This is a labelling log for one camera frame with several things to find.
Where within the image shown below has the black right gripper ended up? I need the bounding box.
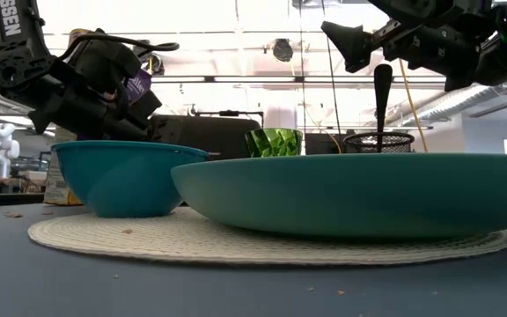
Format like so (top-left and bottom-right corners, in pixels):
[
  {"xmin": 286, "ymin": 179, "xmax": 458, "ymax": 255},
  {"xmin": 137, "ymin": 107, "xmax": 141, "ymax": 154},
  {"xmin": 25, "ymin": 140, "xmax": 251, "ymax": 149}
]
[{"xmin": 320, "ymin": 0, "xmax": 507, "ymax": 92}]

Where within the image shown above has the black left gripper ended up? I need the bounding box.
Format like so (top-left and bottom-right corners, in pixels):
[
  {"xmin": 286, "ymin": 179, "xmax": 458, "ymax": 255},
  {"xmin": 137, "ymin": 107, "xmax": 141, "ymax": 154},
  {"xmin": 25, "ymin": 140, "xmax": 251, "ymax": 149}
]
[{"xmin": 27, "ymin": 30, "xmax": 163, "ymax": 142}]

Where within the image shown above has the purple cereal box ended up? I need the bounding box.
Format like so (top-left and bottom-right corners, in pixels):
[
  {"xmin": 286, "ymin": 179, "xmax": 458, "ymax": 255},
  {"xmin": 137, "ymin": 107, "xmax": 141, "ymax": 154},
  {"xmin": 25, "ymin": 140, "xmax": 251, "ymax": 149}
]
[{"xmin": 43, "ymin": 28, "xmax": 153, "ymax": 207}]

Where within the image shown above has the teal blue bowl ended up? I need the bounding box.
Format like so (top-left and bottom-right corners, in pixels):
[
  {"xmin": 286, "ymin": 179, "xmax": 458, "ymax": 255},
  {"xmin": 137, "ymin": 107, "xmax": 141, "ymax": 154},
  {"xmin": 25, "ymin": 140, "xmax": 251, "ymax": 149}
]
[{"xmin": 51, "ymin": 140, "xmax": 210, "ymax": 219}]

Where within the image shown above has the black round ceiling device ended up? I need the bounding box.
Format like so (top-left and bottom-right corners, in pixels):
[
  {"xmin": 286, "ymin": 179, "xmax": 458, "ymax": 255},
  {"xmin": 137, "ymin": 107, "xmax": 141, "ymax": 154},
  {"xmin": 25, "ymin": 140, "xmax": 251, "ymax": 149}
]
[{"xmin": 273, "ymin": 38, "xmax": 294, "ymax": 63}]

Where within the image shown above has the black two-slot toaster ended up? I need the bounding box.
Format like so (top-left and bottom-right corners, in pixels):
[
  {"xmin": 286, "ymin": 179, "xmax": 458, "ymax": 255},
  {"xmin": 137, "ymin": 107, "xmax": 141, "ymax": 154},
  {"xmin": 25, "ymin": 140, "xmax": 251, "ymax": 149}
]
[{"xmin": 147, "ymin": 114, "xmax": 263, "ymax": 160}]

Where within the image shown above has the black mesh cup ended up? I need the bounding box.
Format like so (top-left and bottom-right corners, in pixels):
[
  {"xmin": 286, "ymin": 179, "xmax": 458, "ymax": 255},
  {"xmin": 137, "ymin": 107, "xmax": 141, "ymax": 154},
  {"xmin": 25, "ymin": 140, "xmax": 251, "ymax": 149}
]
[{"xmin": 342, "ymin": 131, "xmax": 415, "ymax": 154}]

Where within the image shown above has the green glass cup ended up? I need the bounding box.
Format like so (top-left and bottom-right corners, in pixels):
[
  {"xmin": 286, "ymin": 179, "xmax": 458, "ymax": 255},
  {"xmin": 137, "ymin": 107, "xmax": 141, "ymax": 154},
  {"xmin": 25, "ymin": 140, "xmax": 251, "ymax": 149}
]
[{"xmin": 244, "ymin": 128, "xmax": 305, "ymax": 159}]

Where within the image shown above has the white woven round placemat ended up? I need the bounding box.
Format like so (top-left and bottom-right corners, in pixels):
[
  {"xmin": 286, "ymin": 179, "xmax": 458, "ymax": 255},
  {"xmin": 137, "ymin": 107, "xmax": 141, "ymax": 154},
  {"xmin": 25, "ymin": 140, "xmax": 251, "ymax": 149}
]
[{"xmin": 27, "ymin": 206, "xmax": 507, "ymax": 267}]

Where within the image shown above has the white robot figure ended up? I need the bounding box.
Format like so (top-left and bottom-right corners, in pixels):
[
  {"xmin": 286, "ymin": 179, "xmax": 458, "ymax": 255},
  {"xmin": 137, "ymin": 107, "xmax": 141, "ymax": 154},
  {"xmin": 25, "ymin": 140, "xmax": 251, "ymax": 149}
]
[{"xmin": 0, "ymin": 122, "xmax": 20, "ymax": 180}]

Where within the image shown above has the green round plate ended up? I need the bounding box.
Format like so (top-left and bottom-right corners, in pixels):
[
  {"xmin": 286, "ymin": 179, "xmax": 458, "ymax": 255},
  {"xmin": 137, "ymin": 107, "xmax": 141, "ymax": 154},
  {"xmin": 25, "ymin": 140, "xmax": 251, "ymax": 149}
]
[{"xmin": 170, "ymin": 152, "xmax": 507, "ymax": 239}]

